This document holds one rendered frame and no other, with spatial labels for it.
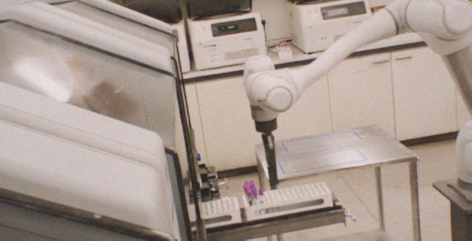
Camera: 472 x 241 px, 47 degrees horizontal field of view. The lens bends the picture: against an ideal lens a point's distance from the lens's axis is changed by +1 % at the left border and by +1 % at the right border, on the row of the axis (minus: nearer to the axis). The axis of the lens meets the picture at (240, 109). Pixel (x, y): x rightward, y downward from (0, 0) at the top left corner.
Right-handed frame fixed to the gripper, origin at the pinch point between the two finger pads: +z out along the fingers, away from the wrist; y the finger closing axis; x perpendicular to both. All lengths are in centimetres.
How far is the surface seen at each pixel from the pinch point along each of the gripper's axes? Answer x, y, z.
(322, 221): -13.9, -6.6, 16.8
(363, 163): -39.7, 25.7, 12.3
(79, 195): 34, -119, -51
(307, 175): -16.5, 24.3, 12.6
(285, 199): -2.6, -3.6, 7.9
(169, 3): 31, 258, -49
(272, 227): 3.2, -6.6, 15.7
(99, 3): 53, 53, -63
